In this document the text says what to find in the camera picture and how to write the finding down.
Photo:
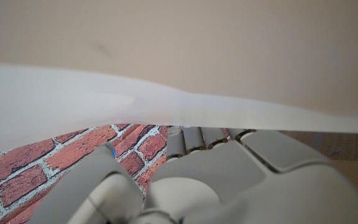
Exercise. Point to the thin beige folder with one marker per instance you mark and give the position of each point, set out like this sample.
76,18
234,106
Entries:
179,56

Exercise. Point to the red brick print backdrop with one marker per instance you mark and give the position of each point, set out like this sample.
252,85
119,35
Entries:
42,177

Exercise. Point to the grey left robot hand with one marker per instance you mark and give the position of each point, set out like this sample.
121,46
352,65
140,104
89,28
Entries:
228,186

